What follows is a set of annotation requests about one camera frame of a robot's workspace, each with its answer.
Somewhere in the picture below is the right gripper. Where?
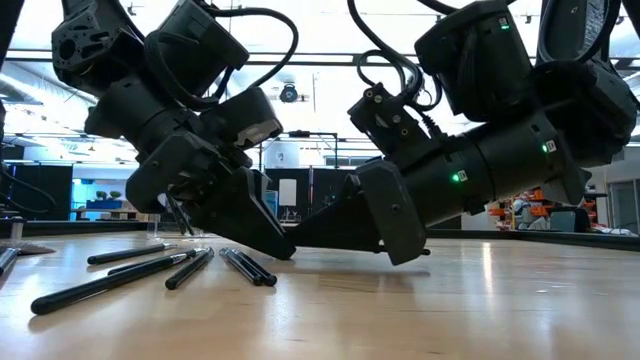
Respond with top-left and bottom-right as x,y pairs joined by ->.
286,130 -> 497,267

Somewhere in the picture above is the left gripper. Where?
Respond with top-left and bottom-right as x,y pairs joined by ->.
124,130 -> 298,262

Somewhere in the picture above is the thick black makeup brush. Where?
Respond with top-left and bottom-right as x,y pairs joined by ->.
173,195 -> 196,237

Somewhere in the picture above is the clear acrylic organizer container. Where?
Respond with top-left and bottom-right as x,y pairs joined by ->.
146,212 -> 209,240

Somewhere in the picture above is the long black pen front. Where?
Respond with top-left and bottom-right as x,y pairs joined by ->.
29,248 -> 207,317

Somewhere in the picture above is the black fan makeup brush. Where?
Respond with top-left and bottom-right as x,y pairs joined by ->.
0,241 -> 57,278

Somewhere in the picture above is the white board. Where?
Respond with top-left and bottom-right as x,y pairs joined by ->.
278,178 -> 298,208

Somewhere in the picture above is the black hanging dome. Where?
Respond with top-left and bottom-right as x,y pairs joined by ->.
278,82 -> 300,105

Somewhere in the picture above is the blue planter with plants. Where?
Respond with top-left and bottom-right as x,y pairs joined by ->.
85,189 -> 124,211

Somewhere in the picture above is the orange shelving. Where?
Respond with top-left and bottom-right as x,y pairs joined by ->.
487,187 -> 549,232

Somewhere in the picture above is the black partition panel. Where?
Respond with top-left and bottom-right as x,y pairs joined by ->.
0,163 -> 74,222

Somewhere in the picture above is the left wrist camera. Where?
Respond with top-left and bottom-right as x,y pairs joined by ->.
199,85 -> 284,151

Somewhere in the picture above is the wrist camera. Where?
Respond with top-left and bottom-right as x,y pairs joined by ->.
347,82 -> 434,169
199,85 -> 284,151

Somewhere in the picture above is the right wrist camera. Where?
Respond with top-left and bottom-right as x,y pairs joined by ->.
347,82 -> 434,169

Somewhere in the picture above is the black aluminium table frame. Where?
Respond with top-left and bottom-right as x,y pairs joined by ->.
0,218 -> 640,254

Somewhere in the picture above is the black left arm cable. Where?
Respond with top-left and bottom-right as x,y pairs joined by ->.
143,4 -> 300,112

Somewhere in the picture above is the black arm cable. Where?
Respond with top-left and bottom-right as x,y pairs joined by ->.
346,0 -> 446,114
143,4 -> 300,112

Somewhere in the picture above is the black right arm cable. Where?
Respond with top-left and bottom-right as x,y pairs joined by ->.
346,0 -> 446,114

